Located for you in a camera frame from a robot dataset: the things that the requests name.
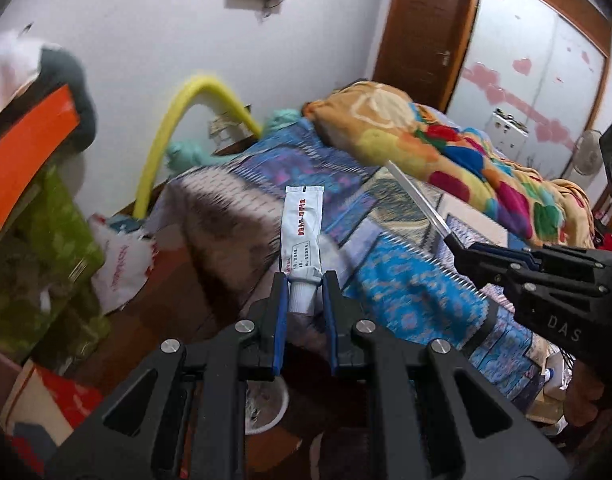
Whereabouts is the white wardrobe with pink stickers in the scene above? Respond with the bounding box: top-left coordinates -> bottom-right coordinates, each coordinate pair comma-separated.
446,0 -> 612,181

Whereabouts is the white appliance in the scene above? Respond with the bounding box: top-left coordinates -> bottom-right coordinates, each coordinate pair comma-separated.
488,109 -> 531,149

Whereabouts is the yellow foam tube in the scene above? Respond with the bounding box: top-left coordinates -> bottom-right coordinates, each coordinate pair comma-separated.
133,74 -> 261,221

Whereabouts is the orange box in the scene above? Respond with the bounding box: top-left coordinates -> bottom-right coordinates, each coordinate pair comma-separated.
0,84 -> 82,233

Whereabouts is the standing fan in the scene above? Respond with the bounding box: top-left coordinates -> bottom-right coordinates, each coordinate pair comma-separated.
570,129 -> 606,181

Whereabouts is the colourful patch blanket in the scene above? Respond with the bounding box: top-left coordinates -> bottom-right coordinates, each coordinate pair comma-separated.
303,80 -> 594,251

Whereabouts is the dark cloth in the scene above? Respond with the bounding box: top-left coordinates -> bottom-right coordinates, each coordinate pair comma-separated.
36,45 -> 100,151

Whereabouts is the white bowl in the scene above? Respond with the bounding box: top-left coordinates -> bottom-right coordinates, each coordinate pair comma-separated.
246,375 -> 291,436

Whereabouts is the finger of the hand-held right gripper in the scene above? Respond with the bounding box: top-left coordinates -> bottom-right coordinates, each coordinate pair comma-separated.
448,232 -> 611,307
466,241 -> 612,274

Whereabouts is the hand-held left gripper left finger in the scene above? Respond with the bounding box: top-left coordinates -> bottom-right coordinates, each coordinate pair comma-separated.
46,271 -> 290,480

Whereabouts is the brown wooden door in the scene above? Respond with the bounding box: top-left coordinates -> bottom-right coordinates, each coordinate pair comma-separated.
373,0 -> 479,111

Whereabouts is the green patterned box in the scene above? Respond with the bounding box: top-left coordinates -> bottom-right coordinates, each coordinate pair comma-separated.
0,165 -> 112,361

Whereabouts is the white ointment tube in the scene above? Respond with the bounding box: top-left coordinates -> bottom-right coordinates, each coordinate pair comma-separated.
280,185 -> 325,316

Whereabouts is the white cloth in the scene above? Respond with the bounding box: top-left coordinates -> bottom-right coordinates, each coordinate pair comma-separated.
0,30 -> 47,136

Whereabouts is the person's right hand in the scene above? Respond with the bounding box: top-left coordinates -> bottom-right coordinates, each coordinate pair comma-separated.
566,355 -> 612,433

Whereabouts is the white plastic bag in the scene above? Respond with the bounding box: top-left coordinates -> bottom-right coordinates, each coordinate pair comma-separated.
88,212 -> 159,313

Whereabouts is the teal plush toy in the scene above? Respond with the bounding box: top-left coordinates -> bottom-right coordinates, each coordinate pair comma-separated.
166,107 -> 301,171

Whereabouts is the red and white box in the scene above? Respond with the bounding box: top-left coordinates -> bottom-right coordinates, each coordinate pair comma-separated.
0,357 -> 107,471

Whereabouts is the patchwork bed sheet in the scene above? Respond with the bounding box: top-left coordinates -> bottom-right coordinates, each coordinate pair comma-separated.
166,120 -> 546,401

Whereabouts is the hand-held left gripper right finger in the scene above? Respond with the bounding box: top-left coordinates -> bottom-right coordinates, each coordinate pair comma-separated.
322,270 -> 571,480

